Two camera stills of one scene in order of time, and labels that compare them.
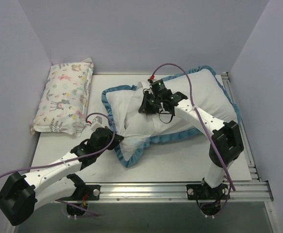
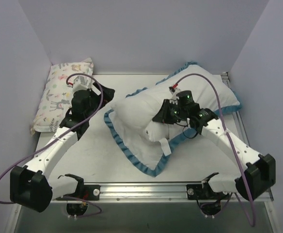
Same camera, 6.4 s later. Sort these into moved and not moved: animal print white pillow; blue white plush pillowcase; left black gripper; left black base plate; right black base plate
Moved: blue white plush pillowcase; left black gripper
Not moved: right black base plate; left black base plate; animal print white pillow
